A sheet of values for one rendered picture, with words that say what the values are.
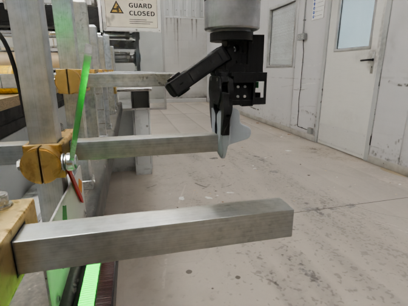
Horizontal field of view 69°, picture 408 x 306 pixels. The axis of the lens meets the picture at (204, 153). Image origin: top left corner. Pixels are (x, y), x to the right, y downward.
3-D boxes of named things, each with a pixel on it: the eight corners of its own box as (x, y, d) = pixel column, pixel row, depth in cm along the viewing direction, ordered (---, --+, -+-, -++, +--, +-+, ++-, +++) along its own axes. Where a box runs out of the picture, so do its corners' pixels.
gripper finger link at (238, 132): (252, 160, 52) (255, 108, 50) (220, 163, 51) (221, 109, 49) (246, 155, 55) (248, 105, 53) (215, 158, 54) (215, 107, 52)
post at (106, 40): (115, 115, 190) (108, 34, 177) (115, 115, 187) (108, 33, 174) (110, 115, 189) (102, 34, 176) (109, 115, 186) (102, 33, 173)
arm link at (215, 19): (212, -6, 42) (197, 7, 51) (212, 31, 44) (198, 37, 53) (270, -3, 44) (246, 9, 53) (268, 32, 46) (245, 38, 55)
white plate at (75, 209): (88, 214, 57) (82, 164, 55) (57, 320, 33) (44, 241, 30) (84, 214, 57) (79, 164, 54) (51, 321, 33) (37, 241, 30)
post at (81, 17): (102, 163, 97) (87, 0, 84) (101, 166, 94) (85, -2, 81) (91, 163, 96) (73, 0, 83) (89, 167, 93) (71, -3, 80)
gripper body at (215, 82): (266, 108, 50) (269, 31, 46) (216, 110, 48) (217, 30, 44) (249, 104, 57) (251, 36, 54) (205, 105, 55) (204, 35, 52)
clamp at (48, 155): (79, 156, 53) (75, 128, 52) (63, 183, 40) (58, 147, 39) (44, 158, 52) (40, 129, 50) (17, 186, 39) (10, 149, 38)
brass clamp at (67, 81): (92, 90, 74) (90, 68, 73) (85, 94, 61) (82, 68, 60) (66, 90, 73) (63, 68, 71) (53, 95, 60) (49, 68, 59)
